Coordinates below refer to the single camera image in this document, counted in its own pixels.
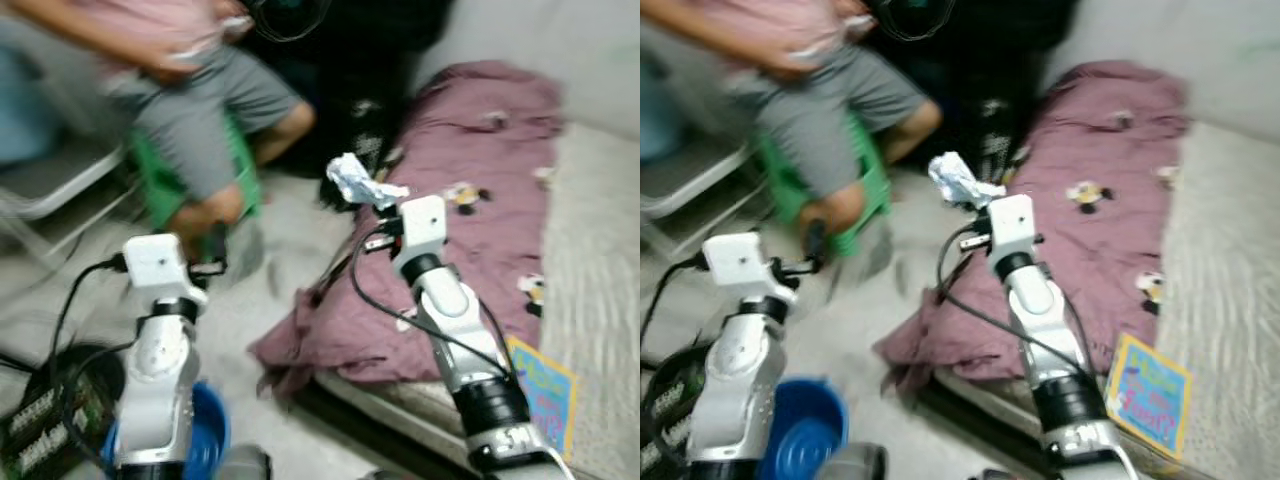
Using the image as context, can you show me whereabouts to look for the green plastic stool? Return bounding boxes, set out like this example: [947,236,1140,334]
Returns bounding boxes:
[129,110,264,237]
[754,110,893,257]

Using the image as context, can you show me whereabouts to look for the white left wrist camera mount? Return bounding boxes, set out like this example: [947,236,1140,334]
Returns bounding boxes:
[121,233,210,302]
[701,232,792,302]

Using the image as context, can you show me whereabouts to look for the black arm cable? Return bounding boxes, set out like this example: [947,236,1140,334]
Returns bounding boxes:
[45,255,136,471]
[349,235,516,381]
[640,255,712,353]
[936,225,1093,377]

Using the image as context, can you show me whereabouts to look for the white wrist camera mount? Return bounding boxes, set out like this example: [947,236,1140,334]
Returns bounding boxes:
[394,194,449,271]
[121,233,210,302]
[984,193,1039,267]
[701,232,792,302]

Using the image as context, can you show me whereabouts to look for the white tissue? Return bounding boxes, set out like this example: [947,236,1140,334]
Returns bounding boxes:
[926,151,1007,210]
[325,152,412,212]

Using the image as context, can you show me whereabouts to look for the grey white folding chair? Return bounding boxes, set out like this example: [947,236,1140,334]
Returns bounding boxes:
[640,138,753,223]
[0,135,137,261]

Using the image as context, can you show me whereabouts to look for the grey robot left leg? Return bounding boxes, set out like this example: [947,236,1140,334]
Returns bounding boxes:
[214,444,272,480]
[819,442,887,480]

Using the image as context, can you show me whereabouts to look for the person in grey shorts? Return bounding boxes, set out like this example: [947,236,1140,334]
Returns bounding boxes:
[640,0,943,263]
[0,0,317,263]

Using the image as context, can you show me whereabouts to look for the blue yellow children's book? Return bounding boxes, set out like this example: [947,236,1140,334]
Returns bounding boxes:
[504,334,580,462]
[1104,332,1194,462]

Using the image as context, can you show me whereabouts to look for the white quilted mattress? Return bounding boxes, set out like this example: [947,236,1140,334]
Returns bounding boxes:
[320,120,641,480]
[930,120,1280,480]

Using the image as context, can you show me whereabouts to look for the pale blue container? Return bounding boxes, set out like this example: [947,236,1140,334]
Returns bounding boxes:
[640,60,687,163]
[0,50,57,167]

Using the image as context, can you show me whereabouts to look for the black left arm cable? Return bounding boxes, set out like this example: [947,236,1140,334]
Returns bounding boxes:
[45,255,136,471]
[640,255,712,353]

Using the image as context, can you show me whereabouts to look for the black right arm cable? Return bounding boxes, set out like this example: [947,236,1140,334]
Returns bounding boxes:
[936,225,1093,377]
[349,235,516,381]

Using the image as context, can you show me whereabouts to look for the dark bed base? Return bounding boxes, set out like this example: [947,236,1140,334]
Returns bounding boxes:
[288,378,456,476]
[912,375,1061,471]

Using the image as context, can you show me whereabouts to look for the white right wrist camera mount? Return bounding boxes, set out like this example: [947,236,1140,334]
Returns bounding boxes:
[394,194,449,271]
[984,193,1039,267]

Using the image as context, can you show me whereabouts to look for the blue plastic basin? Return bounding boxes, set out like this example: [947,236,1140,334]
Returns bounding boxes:
[100,379,232,480]
[754,377,852,480]

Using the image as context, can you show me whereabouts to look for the purple blanket with penguin prints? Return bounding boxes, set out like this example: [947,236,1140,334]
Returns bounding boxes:
[874,60,1192,392]
[247,60,567,397]

